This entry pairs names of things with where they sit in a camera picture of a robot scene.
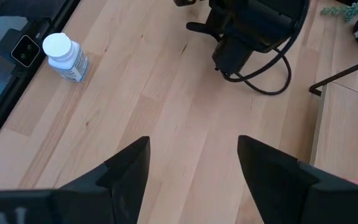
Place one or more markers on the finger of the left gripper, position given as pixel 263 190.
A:
pixel 202 30
pixel 183 2

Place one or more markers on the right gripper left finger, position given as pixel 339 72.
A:
pixel 120 186

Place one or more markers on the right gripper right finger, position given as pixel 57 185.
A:
pixel 278 186

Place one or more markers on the white medicine bottle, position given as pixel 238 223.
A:
pixel 64 59

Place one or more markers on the black table edge beam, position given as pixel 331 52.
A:
pixel 9 96

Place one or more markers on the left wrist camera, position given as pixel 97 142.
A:
pixel 232 57

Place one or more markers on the wooden shelf black metal frame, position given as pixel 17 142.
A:
pixel 346 130

